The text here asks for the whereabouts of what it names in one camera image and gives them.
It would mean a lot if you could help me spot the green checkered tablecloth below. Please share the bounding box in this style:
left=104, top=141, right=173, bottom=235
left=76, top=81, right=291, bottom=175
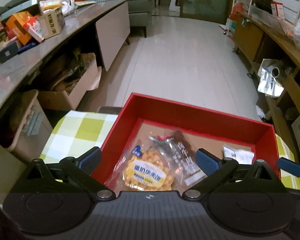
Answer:
left=39, top=109, right=300, bottom=192

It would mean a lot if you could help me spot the long grey counter table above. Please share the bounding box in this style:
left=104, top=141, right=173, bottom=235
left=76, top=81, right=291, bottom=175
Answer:
left=0, top=0, right=128, bottom=109

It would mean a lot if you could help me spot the dark beef jerky packet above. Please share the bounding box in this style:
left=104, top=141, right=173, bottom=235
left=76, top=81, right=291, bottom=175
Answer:
left=149, top=131, right=206, bottom=191

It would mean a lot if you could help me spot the red cardboard box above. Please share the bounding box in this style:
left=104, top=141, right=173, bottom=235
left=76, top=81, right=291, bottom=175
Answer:
left=92, top=93, right=280, bottom=186

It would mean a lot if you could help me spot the wooden shelf unit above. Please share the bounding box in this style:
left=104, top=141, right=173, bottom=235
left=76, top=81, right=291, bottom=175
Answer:
left=233, top=12, right=300, bottom=161

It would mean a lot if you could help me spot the clear waffle cookie packet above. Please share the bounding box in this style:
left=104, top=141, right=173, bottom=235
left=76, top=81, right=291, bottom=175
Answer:
left=105, top=138, right=178, bottom=194

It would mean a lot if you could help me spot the white pink snack packet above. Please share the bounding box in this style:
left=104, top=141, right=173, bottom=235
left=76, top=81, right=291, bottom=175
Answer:
left=223, top=145, right=255, bottom=165

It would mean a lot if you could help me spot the white plastic bag on counter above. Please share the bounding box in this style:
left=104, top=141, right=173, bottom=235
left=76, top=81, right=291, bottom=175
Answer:
left=39, top=0, right=77, bottom=16

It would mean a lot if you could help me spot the grey green sofa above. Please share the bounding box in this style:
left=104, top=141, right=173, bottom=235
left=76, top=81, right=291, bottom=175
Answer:
left=128, top=0, right=154, bottom=38

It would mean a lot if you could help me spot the orange box on counter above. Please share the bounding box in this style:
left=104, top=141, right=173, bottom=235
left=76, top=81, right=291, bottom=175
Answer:
left=6, top=11, right=33, bottom=46

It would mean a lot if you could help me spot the silver foil bag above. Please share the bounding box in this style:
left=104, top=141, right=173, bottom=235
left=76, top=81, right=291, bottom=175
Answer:
left=257, top=59, right=284, bottom=98

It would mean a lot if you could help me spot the open cardboard box under counter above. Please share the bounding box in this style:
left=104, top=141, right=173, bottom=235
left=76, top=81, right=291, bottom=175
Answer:
left=38, top=53, right=102, bottom=111

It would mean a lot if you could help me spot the white carton box on counter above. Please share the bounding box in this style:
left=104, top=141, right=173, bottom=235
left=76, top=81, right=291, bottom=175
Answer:
left=38, top=7, right=65, bottom=39

